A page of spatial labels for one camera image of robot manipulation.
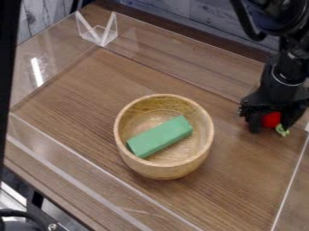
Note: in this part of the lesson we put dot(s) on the green rectangular block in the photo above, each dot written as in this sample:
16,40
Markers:
159,137

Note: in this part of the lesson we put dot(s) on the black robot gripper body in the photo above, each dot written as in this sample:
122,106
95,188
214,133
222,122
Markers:
269,101

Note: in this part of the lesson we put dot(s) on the black table leg bracket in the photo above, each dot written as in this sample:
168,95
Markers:
48,224

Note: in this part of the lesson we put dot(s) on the red plush strawberry toy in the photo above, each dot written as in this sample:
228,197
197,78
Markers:
272,122

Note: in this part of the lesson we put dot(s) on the clear acrylic corner bracket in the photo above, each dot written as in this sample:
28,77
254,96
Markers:
98,34

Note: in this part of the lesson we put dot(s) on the wooden bowl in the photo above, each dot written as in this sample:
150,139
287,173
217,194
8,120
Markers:
182,157

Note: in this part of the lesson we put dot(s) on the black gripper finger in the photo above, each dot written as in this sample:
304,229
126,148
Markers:
253,118
292,113

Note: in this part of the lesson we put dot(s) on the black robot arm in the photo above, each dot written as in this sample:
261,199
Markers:
284,19

